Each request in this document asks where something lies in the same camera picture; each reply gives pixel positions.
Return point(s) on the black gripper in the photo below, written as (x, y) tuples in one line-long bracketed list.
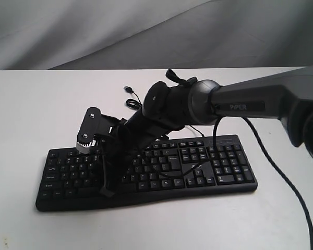
[(118, 151)]

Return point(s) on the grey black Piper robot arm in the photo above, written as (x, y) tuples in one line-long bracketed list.
[(287, 97)]

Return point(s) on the black computer keyboard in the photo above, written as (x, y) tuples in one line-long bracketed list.
[(172, 169)]

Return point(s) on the grey backdrop cloth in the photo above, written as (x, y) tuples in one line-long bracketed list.
[(67, 35)]

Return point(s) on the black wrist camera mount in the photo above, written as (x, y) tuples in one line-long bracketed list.
[(95, 127)]

